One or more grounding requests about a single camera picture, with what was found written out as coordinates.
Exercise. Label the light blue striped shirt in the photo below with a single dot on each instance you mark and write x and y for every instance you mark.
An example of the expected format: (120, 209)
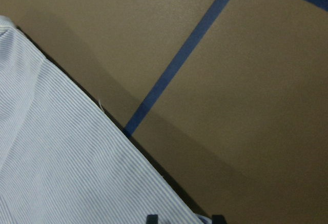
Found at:
(62, 159)

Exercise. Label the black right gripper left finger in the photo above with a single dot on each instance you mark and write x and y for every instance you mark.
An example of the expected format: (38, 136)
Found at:
(152, 219)

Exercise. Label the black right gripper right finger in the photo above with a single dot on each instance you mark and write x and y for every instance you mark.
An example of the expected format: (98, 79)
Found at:
(218, 219)

